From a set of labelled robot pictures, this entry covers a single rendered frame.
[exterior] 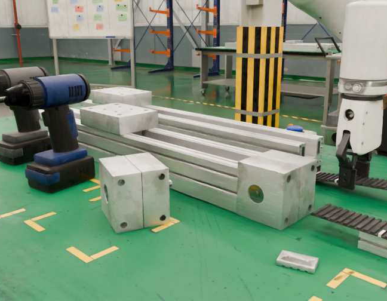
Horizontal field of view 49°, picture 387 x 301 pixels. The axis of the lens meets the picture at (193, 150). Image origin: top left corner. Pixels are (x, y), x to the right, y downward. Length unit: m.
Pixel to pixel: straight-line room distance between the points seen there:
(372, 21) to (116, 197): 0.50
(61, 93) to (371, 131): 0.58
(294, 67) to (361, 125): 8.84
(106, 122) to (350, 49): 0.52
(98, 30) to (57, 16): 0.77
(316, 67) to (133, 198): 8.79
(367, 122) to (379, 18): 0.18
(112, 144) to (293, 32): 8.78
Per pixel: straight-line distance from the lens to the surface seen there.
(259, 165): 0.69
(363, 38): 0.80
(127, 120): 0.94
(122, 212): 0.67
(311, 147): 0.94
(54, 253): 0.65
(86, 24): 6.75
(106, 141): 0.99
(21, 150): 1.08
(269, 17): 4.12
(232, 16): 10.65
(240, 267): 0.59
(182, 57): 11.75
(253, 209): 0.72
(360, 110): 0.80
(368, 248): 0.67
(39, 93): 0.83
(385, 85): 0.82
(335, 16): 0.91
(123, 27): 6.38
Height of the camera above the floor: 1.09
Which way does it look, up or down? 16 degrees down
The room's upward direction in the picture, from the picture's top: straight up
